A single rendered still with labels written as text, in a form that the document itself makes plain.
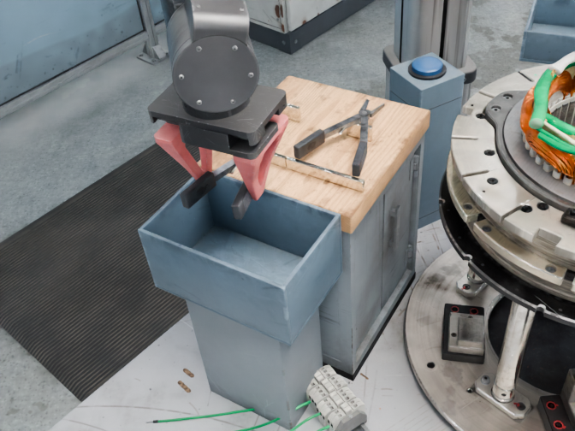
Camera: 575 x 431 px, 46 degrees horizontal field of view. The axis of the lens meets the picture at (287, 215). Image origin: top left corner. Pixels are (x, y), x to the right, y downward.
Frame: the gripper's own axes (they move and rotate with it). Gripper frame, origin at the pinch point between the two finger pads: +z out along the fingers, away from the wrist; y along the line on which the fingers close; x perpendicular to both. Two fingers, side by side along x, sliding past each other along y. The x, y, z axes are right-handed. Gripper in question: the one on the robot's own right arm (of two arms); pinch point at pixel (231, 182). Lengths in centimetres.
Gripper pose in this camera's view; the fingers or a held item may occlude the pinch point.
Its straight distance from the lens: 62.9
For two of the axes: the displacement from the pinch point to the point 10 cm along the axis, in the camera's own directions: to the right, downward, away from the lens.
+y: 9.0, 2.4, -3.6
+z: 0.7, 7.3, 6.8
